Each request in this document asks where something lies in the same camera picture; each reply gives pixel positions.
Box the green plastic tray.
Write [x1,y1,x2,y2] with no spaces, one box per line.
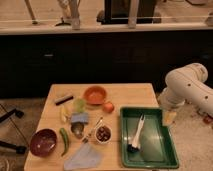
[120,107,179,169]

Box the red apple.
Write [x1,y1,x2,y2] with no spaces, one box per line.
[102,102,114,113]

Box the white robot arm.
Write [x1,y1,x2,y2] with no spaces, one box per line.
[158,63,213,126]

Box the small white bowl of food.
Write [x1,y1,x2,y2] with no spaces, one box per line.
[95,126,111,144]

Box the orange bowl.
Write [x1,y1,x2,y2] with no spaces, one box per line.
[83,86,107,105]

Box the purple bowl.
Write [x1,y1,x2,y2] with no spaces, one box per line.
[30,129,57,157]

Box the white dish brush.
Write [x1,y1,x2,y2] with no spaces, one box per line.
[127,114,145,153]

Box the metal fork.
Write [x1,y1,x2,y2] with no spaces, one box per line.
[82,117,103,143]

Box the green lime toy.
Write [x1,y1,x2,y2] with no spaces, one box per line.
[73,98,85,113]

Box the light blue cloth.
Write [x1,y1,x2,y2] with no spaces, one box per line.
[63,143,102,171]

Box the yellow banana toy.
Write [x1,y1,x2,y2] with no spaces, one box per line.
[60,105,69,123]

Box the green chili pepper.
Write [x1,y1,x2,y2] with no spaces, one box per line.
[59,128,69,156]

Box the dark cabinet front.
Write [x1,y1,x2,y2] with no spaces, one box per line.
[0,30,213,98]

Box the black chair base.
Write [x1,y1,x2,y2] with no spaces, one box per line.
[0,103,28,155]

